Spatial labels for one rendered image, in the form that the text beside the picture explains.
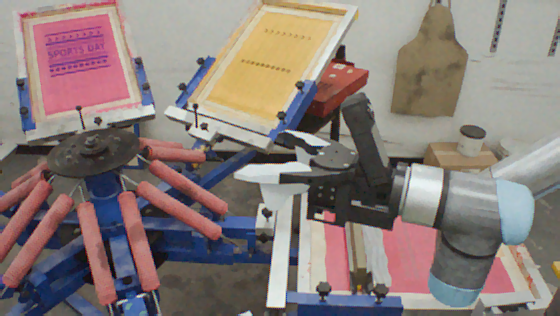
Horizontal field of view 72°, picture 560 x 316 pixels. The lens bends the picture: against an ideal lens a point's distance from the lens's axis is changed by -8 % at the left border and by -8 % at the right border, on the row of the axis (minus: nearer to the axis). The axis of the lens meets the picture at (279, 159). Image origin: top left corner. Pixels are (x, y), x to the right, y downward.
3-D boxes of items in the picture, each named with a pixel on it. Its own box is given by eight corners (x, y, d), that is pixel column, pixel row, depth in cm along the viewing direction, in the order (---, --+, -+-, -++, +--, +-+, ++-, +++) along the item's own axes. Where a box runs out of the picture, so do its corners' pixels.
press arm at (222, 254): (455, 261, 148) (459, 250, 145) (459, 273, 143) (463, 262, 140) (125, 246, 155) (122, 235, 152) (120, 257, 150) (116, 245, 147)
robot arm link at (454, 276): (478, 262, 62) (498, 207, 56) (478, 319, 53) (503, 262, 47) (428, 251, 64) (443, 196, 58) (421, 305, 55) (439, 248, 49)
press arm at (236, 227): (276, 229, 145) (276, 218, 142) (274, 241, 140) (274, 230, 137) (227, 226, 146) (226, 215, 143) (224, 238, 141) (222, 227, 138)
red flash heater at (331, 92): (306, 69, 277) (307, 52, 271) (370, 84, 256) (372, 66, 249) (251, 100, 234) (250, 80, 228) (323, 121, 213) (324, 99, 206)
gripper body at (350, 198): (299, 219, 54) (392, 240, 51) (304, 159, 51) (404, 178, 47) (316, 192, 61) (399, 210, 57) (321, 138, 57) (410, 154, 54)
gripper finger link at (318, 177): (282, 190, 48) (351, 184, 51) (282, 178, 48) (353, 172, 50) (271, 172, 53) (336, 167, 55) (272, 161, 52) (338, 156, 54)
